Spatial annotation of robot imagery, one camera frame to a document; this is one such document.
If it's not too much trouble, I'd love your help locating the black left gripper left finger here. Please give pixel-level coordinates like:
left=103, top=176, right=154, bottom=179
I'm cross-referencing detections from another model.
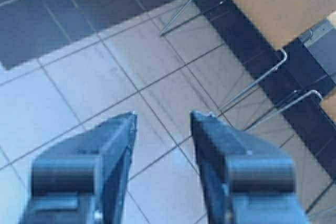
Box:
left=20, top=111, right=138, bottom=223

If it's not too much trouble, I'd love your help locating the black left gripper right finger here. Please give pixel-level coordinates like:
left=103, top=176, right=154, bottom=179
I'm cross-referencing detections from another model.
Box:
left=190, top=110, right=309, bottom=223

